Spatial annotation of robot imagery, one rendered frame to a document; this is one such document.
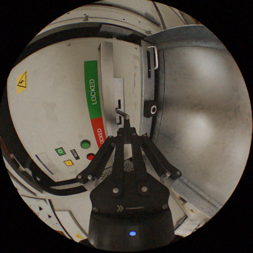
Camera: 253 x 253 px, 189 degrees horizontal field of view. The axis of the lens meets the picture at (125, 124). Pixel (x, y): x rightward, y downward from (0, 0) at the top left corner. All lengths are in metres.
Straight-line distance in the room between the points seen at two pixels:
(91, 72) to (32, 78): 0.18
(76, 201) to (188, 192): 0.56
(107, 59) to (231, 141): 0.39
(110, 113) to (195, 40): 0.35
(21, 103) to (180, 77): 0.48
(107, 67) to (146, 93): 0.16
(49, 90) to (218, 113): 0.44
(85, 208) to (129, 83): 0.61
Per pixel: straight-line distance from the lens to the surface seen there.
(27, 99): 0.27
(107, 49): 0.20
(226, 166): 0.35
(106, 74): 0.18
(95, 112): 0.22
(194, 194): 0.46
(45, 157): 0.33
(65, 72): 0.22
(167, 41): 0.35
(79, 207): 0.53
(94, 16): 0.28
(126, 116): 0.19
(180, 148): 0.33
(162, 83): 0.32
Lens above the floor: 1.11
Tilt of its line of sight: 26 degrees down
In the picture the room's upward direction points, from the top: 107 degrees counter-clockwise
